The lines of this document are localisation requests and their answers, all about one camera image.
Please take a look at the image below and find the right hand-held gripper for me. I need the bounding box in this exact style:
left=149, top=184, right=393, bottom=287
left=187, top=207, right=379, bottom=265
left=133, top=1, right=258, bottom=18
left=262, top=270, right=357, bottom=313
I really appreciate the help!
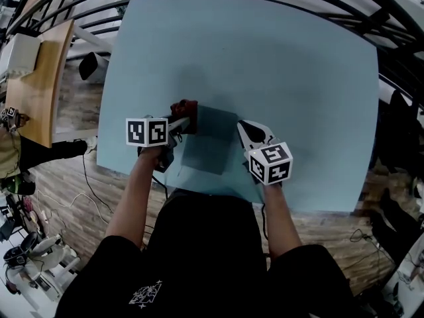
left=237, top=120, right=294, bottom=187

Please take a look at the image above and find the person's left forearm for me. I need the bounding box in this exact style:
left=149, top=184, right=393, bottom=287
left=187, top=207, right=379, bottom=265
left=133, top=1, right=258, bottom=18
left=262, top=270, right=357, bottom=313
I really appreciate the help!
left=105, top=144, right=166, bottom=248

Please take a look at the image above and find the black garment on chair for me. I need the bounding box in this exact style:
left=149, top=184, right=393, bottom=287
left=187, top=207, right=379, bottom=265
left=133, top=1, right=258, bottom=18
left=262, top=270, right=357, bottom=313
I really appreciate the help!
left=377, top=89, right=424, bottom=178

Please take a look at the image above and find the grey-green pad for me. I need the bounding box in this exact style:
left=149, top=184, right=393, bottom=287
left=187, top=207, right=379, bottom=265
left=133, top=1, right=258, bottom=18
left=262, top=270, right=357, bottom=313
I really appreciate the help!
left=180, top=104, right=239, bottom=176

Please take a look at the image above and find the black metal railing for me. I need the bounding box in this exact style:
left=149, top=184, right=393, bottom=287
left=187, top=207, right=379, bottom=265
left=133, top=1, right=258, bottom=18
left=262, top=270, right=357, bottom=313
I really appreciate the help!
left=6, top=0, right=424, bottom=112

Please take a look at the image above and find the wooden table with white legs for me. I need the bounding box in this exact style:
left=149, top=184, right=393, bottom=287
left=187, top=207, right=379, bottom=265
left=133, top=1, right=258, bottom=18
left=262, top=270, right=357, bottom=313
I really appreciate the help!
left=5, top=18, right=110, bottom=148

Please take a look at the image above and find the grey bin with black bag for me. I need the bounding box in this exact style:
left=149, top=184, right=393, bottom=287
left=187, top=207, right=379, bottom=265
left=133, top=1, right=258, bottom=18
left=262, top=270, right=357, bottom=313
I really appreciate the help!
left=78, top=51, right=109, bottom=81

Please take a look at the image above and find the person's black t-shirt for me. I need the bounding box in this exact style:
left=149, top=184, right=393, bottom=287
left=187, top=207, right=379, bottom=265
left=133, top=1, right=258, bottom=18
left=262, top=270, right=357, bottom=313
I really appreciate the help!
left=56, top=187, right=355, bottom=318

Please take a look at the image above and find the black floor cable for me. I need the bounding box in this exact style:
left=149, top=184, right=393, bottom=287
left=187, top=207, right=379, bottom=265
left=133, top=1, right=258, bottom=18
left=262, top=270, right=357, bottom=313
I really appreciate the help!
left=81, top=154, right=115, bottom=215

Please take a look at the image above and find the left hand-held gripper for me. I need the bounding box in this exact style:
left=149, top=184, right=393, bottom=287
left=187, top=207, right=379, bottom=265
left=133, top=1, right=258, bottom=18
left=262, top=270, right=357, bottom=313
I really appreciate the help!
left=125, top=114, right=190, bottom=174

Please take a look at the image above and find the person's right forearm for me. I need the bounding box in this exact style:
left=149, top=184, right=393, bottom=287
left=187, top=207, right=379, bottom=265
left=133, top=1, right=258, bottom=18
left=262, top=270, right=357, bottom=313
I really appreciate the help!
left=261, top=180, right=303, bottom=260

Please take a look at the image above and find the white box appliance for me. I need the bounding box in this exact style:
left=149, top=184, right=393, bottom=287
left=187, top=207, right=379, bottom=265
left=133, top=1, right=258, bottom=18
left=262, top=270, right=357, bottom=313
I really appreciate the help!
left=6, top=33, right=42, bottom=78

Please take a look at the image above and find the red-brown cloth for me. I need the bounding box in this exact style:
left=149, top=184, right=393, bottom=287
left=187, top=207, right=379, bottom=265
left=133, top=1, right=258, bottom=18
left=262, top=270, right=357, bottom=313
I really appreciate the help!
left=170, top=99, right=199, bottom=135

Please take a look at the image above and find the white floor cable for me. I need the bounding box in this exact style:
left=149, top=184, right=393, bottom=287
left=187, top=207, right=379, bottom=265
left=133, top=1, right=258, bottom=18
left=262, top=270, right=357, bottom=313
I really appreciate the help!
left=36, top=190, right=110, bottom=225

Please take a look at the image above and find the white metal frame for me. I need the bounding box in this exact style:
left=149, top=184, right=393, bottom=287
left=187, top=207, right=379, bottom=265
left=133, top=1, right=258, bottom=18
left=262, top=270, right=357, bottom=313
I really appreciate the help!
left=0, top=230, right=82, bottom=304

